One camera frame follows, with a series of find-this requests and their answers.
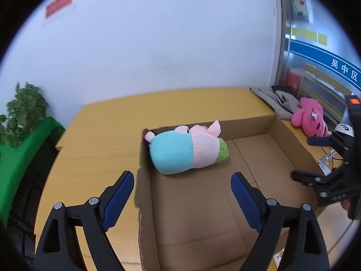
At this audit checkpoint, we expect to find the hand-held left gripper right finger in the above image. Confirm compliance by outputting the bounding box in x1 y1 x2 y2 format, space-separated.
231 172 330 271

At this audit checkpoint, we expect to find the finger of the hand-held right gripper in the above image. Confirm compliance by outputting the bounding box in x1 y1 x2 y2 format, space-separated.
291 169 349 206
307 131 352 159

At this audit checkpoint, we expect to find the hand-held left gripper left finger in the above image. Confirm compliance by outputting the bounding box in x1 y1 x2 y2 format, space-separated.
34 170 135 271

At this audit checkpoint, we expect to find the brown cardboard box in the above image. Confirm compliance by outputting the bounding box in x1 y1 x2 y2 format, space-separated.
134 114 328 271

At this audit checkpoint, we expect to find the blue pink pig plush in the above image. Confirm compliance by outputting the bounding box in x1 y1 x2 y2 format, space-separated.
144 120 229 175

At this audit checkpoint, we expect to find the person's right hand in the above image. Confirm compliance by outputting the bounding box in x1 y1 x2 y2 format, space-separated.
340 199 354 220

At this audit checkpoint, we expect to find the pink bear plush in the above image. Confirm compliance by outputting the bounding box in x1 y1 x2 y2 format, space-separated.
291 97 333 138

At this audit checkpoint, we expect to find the silver metal stand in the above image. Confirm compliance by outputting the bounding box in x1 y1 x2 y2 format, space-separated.
317 150 339 176

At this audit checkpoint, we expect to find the white panda figure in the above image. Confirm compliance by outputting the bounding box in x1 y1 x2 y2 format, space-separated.
336 124 354 136

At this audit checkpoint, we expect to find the grey cloth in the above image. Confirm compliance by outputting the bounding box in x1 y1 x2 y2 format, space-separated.
250 87 294 119

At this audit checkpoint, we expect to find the dark furniture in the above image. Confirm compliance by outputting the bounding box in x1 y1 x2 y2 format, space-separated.
6 138 60 260

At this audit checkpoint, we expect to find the blue banner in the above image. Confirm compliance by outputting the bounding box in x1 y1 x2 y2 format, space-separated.
290 38 361 84

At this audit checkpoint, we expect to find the green potted plant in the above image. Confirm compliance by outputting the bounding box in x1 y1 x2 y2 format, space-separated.
0 82 49 147

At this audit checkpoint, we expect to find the cartoon poster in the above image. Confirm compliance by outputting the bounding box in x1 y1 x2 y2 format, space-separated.
289 0 309 22

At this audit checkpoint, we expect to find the black cable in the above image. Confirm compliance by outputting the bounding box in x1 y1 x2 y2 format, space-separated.
322 144 343 171

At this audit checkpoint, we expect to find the metal door frame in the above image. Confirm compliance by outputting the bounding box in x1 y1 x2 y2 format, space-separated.
274 0 292 89

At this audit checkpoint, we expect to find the red wall sign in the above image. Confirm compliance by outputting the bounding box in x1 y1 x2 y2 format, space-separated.
44 0 74 20

